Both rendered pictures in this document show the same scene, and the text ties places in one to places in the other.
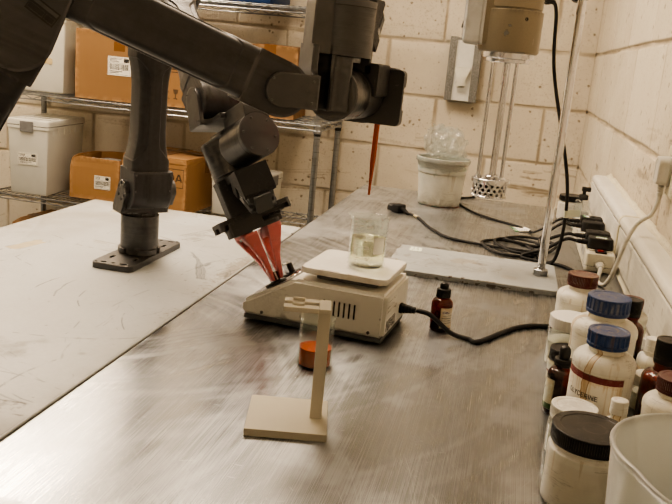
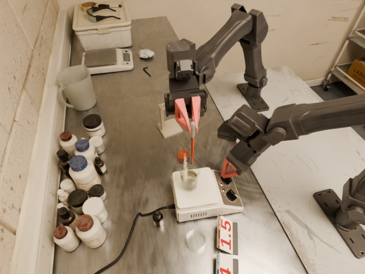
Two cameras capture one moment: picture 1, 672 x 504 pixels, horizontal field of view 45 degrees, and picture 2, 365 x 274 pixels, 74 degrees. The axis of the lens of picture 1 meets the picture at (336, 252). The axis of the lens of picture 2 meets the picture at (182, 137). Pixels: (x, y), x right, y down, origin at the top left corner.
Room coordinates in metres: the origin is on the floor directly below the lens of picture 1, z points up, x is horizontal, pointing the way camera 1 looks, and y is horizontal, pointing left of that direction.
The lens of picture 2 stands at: (1.39, -0.22, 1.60)
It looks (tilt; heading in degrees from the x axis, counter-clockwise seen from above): 48 degrees down; 153
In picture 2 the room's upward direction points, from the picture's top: straight up
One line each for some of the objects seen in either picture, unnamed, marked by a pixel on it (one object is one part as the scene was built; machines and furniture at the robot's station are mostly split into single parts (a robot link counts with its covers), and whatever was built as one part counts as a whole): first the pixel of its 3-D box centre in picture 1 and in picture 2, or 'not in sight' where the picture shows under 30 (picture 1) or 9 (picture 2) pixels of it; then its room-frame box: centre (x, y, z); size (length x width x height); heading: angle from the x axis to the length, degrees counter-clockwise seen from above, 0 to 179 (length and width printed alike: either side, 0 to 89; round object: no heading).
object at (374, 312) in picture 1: (334, 293); (202, 193); (1.09, 0.00, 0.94); 0.22 x 0.13 x 0.08; 73
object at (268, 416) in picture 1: (292, 361); (168, 116); (0.76, 0.03, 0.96); 0.08 x 0.08 x 0.13; 1
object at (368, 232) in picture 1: (366, 240); (190, 177); (1.07, -0.04, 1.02); 0.06 x 0.05 x 0.08; 64
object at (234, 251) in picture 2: not in sight; (227, 234); (1.22, 0.00, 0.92); 0.09 x 0.06 x 0.04; 146
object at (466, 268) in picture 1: (472, 268); not in sight; (1.45, -0.25, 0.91); 0.30 x 0.20 x 0.01; 78
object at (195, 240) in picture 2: not in sight; (195, 240); (1.19, -0.08, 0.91); 0.06 x 0.06 x 0.02
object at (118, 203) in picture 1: (144, 196); (357, 204); (1.33, 0.32, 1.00); 0.09 x 0.06 x 0.06; 126
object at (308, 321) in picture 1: (315, 340); (183, 153); (0.92, 0.01, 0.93); 0.04 x 0.04 x 0.06
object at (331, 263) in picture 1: (355, 266); (195, 186); (1.08, -0.03, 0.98); 0.12 x 0.12 x 0.01; 73
